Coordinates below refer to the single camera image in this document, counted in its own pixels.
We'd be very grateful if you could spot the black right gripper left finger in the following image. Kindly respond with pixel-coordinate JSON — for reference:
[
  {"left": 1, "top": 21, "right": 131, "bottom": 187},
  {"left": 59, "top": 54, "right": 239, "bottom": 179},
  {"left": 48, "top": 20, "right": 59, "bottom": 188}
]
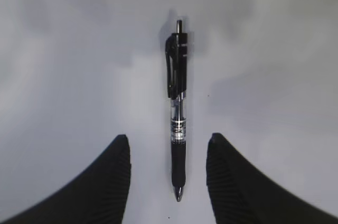
[{"left": 4, "top": 135, "right": 131, "bottom": 223}]

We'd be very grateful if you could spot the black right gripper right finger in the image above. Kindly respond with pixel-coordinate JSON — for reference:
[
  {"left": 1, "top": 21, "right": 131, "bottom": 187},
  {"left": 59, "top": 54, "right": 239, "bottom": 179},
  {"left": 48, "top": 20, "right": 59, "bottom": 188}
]
[{"left": 206, "top": 133, "right": 337, "bottom": 223}]

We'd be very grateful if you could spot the black pen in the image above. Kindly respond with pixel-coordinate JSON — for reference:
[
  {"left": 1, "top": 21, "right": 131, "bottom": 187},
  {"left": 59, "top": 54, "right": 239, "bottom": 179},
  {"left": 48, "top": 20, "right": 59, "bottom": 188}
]
[{"left": 165, "top": 19, "right": 188, "bottom": 202}]

